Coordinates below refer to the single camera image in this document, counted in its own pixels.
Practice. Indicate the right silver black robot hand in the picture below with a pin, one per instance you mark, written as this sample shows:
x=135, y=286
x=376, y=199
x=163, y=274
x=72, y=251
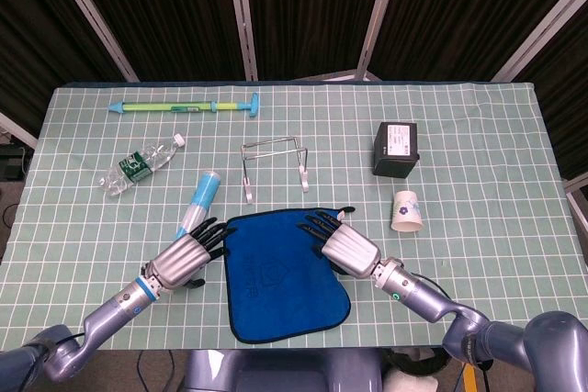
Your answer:
x=351, y=249

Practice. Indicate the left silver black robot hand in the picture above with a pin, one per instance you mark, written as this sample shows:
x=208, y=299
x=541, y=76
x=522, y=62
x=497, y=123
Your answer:
x=179, y=261

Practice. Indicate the blue towel with black trim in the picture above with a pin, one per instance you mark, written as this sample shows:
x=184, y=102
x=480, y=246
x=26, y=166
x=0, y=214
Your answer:
x=280, y=291

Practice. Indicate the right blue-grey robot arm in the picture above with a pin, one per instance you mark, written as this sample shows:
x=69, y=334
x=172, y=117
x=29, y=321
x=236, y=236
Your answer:
x=487, y=332

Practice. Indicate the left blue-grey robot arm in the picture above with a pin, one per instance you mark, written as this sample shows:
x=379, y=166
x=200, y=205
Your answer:
x=101, y=318

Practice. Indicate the white paper cup with flower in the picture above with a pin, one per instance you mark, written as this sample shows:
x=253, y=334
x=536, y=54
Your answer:
x=406, y=213

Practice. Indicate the white and blue tube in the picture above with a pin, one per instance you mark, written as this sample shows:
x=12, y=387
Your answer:
x=204, y=192

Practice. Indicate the clear bottle with green label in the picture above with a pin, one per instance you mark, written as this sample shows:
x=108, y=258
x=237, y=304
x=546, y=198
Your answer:
x=138, y=166

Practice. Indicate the black box with white label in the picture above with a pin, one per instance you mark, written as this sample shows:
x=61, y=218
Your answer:
x=396, y=153

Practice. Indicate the black round bin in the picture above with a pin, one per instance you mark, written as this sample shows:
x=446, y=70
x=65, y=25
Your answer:
x=420, y=360

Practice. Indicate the blue-grey robot torso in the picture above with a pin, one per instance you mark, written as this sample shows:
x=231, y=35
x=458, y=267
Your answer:
x=285, y=371

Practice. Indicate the green and blue toy pump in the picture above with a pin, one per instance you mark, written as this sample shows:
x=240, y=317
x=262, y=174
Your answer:
x=184, y=107

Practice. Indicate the green checked tablecloth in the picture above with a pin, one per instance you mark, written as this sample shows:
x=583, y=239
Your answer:
x=482, y=144

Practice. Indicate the white metal frame pole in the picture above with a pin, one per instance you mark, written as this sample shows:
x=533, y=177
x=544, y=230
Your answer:
x=379, y=15
x=92, y=18
x=243, y=20
x=537, y=27

